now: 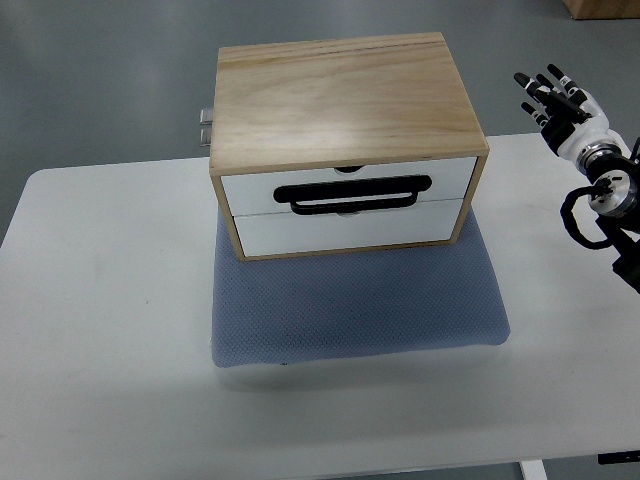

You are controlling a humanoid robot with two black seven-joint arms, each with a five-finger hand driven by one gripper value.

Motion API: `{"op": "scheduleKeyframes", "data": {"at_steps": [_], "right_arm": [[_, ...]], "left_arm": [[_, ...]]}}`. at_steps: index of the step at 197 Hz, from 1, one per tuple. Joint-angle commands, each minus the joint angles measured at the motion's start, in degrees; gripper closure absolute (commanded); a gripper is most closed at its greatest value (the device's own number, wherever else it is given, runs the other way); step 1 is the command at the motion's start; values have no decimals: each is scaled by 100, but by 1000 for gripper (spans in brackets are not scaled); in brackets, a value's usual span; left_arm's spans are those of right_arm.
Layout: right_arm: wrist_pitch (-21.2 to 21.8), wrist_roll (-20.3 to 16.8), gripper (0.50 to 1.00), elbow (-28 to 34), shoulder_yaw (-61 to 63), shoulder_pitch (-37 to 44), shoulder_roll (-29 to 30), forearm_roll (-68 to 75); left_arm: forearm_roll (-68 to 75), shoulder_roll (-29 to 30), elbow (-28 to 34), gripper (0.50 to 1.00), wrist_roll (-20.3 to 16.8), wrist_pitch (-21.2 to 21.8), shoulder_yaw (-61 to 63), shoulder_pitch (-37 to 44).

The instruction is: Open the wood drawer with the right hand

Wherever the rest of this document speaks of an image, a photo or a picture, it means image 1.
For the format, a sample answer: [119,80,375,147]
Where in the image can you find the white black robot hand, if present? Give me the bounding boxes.
[514,64,628,172]

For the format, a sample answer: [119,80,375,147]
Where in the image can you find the white drawer black handle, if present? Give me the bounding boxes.
[222,157,476,216]

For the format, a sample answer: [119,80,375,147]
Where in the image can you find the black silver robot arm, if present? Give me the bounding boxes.
[560,144,639,290]

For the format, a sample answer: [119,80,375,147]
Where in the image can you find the white lower drawer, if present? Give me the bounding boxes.
[235,199,462,257]

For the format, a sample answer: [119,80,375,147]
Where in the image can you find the wooden drawer cabinet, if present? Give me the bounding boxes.
[209,33,489,261]

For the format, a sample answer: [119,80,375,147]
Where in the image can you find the cardboard box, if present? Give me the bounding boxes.
[563,0,640,20]

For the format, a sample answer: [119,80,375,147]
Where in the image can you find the blue mesh mat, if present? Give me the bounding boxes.
[211,217,510,368]

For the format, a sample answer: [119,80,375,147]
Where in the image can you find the black table control panel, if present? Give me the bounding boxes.
[597,450,640,465]

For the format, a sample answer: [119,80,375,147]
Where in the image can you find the white table leg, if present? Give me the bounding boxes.
[519,460,548,480]

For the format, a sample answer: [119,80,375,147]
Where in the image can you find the silver metal clamp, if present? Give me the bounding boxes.
[199,107,213,147]

